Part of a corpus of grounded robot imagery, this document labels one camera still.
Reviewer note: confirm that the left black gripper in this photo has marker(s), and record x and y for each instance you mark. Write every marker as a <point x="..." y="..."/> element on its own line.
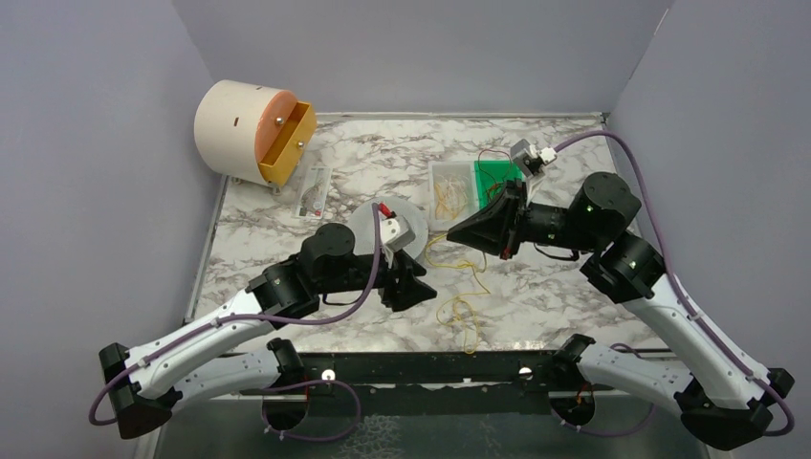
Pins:
<point x="389" y="279"/>

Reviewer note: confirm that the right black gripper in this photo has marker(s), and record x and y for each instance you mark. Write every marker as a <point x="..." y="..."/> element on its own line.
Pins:
<point x="515" y="216"/>

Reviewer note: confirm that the white perforated cable spool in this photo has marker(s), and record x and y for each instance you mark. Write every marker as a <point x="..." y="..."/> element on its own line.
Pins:
<point x="408" y="222"/>

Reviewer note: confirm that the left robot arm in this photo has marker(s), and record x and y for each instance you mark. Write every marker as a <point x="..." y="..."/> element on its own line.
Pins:
<point x="145" y="385"/>

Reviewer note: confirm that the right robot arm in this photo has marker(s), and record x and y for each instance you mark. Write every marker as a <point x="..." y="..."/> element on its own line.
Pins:
<point x="721" y="395"/>

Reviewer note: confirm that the green plastic bin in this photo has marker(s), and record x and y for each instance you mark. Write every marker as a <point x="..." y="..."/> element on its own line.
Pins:
<point x="490" y="176"/>

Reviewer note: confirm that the clear plastic bin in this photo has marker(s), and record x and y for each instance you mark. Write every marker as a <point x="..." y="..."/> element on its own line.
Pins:
<point x="452" y="193"/>

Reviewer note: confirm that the packaged ruler set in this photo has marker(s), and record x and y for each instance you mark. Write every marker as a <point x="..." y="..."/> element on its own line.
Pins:
<point x="313" y="192"/>

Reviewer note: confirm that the orange drawer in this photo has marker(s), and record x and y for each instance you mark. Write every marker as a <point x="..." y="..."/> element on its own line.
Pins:
<point x="279" y="147"/>

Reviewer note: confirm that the white cylinder drawer container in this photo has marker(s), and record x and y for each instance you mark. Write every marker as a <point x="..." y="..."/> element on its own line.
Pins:
<point x="236" y="123"/>

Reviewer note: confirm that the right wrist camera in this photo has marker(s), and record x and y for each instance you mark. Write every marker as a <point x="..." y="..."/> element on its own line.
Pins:
<point x="531" y="160"/>

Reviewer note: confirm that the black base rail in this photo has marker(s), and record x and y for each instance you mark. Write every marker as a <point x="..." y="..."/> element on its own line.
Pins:
<point x="398" y="383"/>

